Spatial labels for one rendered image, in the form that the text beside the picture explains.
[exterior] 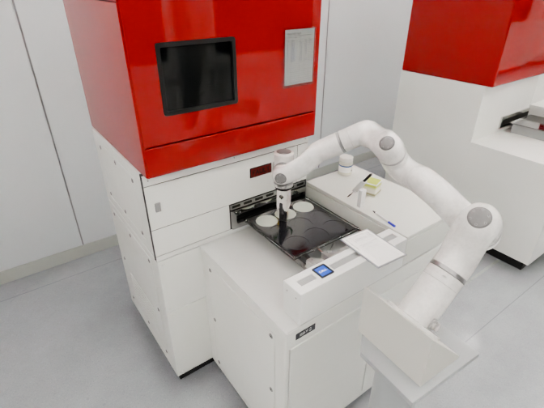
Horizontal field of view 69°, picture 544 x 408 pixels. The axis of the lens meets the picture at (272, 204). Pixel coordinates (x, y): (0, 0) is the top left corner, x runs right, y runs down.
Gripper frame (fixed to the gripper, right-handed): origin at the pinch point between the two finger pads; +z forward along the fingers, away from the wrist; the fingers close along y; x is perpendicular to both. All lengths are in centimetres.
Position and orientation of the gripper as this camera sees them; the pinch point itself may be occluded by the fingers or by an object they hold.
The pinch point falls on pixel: (282, 216)
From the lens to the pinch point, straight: 179.5
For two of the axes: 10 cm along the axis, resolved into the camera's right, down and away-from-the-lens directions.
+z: 0.0, 8.7, 4.9
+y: 2.2, -4.8, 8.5
